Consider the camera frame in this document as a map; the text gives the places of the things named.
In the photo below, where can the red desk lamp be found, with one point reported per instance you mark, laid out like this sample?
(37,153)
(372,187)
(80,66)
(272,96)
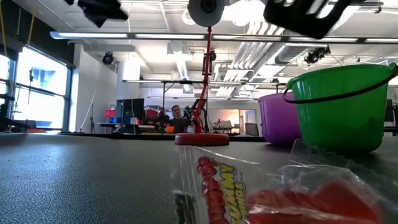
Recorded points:
(202,139)

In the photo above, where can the red storage bin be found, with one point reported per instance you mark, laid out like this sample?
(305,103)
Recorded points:
(110,113)

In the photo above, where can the ceiling light strip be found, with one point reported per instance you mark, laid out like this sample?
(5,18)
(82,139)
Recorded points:
(93,35)

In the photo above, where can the black computer monitor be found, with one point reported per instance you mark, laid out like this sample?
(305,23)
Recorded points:
(130,109)

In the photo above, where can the person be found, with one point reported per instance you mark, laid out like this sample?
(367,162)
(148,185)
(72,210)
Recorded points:
(179,123)

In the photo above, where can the silver air duct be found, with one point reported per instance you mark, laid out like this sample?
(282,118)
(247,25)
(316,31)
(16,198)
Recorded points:
(289,54)

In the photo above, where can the green plastic bucket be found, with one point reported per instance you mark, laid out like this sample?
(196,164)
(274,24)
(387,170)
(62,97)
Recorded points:
(342,124)

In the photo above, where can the grey office chair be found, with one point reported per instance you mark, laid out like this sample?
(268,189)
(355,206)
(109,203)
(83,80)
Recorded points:
(252,129)

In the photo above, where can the orange container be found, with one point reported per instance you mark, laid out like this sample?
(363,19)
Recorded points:
(169,129)

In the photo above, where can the background desk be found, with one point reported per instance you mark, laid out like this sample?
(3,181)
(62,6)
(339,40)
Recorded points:
(136,126)

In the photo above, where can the large window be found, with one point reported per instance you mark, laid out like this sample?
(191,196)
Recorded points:
(31,71)

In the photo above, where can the purple plastic bucket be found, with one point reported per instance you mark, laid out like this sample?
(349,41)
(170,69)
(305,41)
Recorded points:
(276,121)

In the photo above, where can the black round ceiling fixture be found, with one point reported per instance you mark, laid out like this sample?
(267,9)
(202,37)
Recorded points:
(108,58)
(315,56)

